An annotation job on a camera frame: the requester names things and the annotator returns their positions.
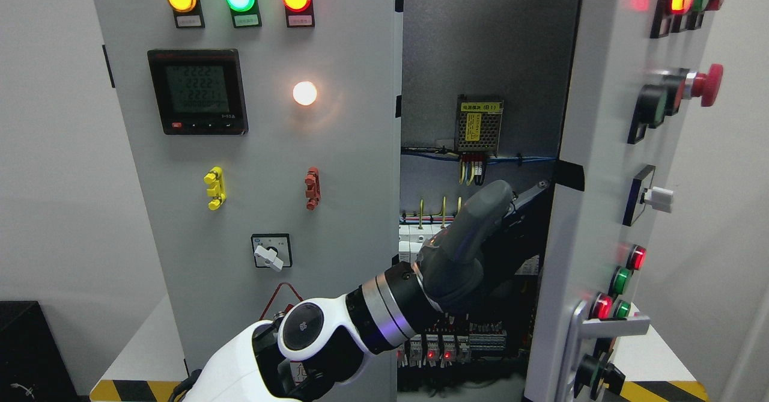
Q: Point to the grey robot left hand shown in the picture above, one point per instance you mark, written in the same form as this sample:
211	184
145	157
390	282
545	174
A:
485	245

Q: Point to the grey cabinet door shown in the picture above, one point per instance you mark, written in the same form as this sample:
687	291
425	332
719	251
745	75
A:
625	110
351	50

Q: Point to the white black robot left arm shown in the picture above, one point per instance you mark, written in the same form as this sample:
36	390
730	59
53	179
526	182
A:
320	343

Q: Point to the white socket and breaker row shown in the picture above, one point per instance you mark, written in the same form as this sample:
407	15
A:
412	237

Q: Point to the perforated metal power supply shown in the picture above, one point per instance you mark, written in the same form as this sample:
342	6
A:
478	123

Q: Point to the lower relay terminal row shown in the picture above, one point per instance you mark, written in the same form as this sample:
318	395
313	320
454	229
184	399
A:
454	340

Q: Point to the red electric hazard sticker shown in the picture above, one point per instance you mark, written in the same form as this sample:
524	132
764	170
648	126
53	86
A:
283	298

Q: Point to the white glowing lamp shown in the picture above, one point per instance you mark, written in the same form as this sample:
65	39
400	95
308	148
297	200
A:
305	93

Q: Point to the red emergency stop button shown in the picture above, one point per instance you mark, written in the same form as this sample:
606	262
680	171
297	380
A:
704	85

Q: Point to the black digital power meter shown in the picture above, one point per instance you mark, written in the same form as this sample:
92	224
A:
199	91

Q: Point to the black box on floor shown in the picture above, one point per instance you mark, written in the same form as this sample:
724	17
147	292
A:
31	365

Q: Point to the silver door handle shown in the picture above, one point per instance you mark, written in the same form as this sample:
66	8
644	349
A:
586	363

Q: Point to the white rotary switch right door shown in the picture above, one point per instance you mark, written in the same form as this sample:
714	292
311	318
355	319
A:
643	194

